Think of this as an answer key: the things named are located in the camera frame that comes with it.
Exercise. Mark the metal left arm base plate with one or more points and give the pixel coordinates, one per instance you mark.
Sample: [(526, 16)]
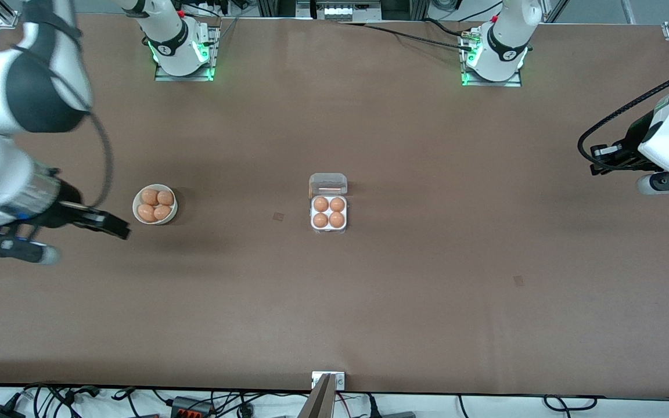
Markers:
[(514, 83)]

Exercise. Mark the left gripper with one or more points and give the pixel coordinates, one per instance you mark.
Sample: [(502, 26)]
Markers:
[(629, 146)]

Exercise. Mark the aluminium camera pole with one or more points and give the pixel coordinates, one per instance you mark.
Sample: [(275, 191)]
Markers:
[(320, 403)]

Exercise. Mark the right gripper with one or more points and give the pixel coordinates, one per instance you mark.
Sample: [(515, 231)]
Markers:
[(63, 212)]

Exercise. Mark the white power strip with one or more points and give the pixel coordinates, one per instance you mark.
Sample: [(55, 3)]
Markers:
[(340, 11)]

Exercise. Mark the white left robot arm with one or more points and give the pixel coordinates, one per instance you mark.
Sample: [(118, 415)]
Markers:
[(506, 35)]

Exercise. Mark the black power adapter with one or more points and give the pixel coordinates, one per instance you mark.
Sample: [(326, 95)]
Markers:
[(0, 412)]

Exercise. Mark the small grey box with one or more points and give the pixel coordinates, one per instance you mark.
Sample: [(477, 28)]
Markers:
[(398, 415)]

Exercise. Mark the silver camera bracket plate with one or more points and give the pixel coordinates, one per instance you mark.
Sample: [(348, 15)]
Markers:
[(340, 380)]

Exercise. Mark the black aluminium frame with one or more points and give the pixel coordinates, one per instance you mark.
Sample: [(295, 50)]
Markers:
[(276, 7)]

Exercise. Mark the white bowl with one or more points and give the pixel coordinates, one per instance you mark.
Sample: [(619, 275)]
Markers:
[(174, 209)]

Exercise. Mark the black box with orange connectors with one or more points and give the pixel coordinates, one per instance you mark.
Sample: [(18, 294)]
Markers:
[(192, 409)]

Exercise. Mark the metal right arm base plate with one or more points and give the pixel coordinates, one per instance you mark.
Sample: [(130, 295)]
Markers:
[(163, 76)]

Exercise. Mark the brown egg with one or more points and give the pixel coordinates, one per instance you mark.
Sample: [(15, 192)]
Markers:
[(320, 220), (162, 212), (337, 219), (146, 212), (321, 204), (337, 204), (165, 198), (150, 196)]

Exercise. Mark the clear plastic egg box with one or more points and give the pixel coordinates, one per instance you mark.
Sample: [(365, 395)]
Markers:
[(328, 181)]

